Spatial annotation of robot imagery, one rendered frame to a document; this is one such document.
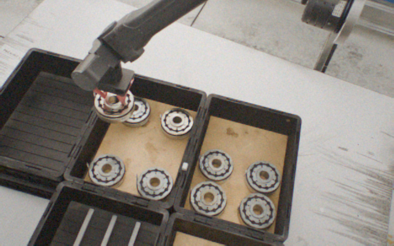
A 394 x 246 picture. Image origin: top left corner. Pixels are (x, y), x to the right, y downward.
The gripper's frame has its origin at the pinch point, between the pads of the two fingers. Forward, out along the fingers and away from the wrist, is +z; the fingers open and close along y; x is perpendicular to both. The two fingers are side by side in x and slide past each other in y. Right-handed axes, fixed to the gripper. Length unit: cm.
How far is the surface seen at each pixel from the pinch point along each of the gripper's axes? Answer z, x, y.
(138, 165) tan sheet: 22.5, -6.2, 7.9
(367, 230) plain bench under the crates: 35, 0, 83
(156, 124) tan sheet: 22.4, 9.4, 8.4
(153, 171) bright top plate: 19.4, -8.2, 13.5
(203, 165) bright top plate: 19.5, -1.7, 26.8
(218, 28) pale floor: 104, 152, 6
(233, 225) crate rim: 12.5, -19.1, 38.6
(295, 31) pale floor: 104, 169, 60
